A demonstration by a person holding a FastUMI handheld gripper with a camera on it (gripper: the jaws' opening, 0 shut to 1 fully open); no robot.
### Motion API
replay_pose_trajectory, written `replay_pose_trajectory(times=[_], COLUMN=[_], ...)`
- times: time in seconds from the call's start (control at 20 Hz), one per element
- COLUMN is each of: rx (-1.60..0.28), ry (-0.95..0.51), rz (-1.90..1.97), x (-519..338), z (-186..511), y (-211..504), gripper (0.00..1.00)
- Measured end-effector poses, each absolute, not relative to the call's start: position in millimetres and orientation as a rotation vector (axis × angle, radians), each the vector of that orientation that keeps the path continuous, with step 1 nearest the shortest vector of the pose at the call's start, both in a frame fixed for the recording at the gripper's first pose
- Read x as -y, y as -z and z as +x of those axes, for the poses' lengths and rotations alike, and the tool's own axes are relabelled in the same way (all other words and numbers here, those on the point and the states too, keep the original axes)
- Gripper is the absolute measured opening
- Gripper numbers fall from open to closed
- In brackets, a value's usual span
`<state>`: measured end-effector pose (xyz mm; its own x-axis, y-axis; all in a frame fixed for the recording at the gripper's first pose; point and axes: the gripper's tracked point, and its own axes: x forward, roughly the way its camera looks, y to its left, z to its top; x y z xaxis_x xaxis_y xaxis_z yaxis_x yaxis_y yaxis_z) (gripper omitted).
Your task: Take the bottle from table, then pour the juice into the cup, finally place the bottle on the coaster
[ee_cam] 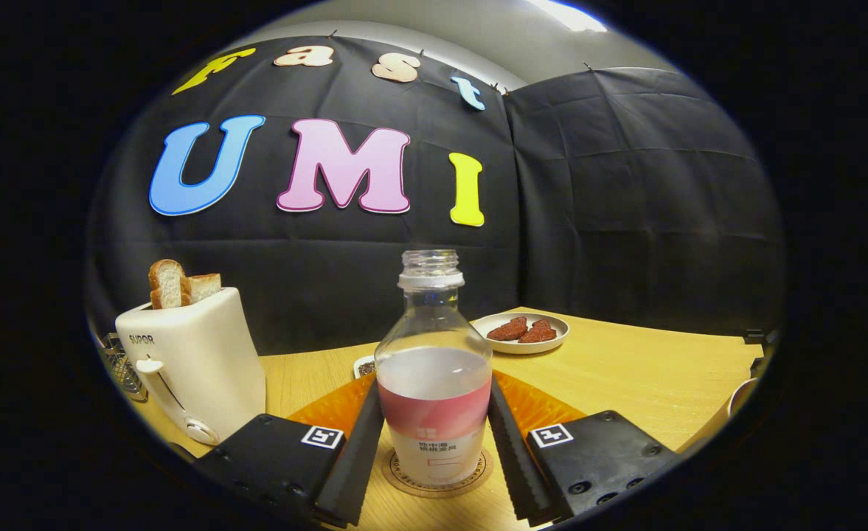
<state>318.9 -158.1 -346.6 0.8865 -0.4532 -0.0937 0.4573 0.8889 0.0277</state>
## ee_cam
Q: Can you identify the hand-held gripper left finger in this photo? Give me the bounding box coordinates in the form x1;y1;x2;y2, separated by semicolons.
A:
190;372;386;528

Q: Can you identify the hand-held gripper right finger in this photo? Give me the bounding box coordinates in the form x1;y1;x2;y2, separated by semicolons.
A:
487;371;681;528

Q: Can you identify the round cork coaster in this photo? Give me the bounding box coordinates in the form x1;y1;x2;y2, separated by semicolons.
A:
382;442;495;499

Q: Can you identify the clear juice bottle red label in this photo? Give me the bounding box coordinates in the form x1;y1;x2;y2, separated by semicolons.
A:
375;249;493;487

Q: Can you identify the beige cup wooden handle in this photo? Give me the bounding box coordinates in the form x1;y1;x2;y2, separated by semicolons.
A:
681;378;760;454

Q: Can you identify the white round plate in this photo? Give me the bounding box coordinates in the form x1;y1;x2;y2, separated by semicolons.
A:
471;312;571;355

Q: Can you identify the red meat slice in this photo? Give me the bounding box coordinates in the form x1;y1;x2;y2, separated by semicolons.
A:
487;316;529;341
518;319;558;344

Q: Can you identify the wooden table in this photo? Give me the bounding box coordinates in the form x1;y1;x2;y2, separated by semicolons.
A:
128;306;766;531

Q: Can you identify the white toaster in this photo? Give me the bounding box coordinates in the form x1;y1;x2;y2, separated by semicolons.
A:
114;286;267;446

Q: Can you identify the toasted bread slice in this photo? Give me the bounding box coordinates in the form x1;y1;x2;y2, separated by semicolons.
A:
185;273;222;305
148;259;187;310

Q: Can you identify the black table clamp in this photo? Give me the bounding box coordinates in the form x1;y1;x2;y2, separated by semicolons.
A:
743;328;777;362

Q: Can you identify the metal wire basket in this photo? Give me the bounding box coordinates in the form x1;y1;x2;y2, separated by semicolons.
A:
98;332;148;403

